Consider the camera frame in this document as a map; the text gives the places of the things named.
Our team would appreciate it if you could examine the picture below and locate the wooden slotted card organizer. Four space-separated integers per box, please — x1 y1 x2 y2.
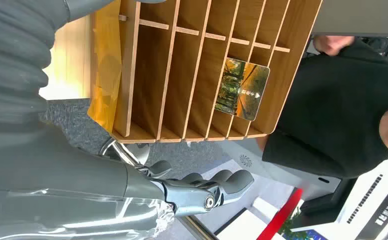
87 0 324 144

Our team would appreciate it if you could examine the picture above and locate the white machine with black print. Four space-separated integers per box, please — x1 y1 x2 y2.
290 154 388 240

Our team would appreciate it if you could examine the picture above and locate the grey kiosk with fan logo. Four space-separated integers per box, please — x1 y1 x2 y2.
218 139 342 202

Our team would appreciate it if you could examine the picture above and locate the red barrier stripe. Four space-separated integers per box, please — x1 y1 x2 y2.
256 187 304 240

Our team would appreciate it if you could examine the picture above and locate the green plant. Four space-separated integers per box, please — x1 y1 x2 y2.
277 210 311 240

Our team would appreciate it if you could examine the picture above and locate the person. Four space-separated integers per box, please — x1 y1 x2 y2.
256 34 388 180

